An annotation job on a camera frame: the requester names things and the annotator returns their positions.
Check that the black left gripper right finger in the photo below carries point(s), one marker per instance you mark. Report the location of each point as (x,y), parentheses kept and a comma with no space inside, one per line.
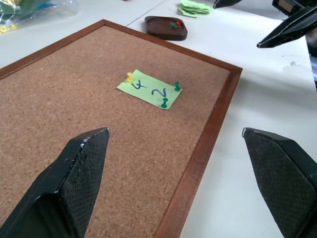
(284,178)

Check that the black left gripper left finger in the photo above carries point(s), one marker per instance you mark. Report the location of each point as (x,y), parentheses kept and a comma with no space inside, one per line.
(62,188)

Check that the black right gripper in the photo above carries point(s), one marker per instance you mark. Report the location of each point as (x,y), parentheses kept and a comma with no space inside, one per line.
(297,5)

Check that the red push pin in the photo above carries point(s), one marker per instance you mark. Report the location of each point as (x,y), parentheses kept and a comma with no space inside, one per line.
(178,23)

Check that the green paper note with writing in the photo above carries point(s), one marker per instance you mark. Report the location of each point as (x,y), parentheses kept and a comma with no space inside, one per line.
(144,95)

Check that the yellow pushpin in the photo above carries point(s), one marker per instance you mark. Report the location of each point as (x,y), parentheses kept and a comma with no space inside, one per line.
(129,78)

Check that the clear plastic bag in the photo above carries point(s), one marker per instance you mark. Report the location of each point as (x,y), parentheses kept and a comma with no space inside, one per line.
(37,11)

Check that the stack of green paper notes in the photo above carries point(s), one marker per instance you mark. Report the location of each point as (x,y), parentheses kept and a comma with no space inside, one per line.
(194,8)

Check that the dark brown wooden tray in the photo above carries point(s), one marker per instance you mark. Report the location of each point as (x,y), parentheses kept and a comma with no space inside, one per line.
(158,28)

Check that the cork board with wooden frame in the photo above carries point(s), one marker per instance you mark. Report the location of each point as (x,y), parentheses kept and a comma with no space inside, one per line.
(74,94)

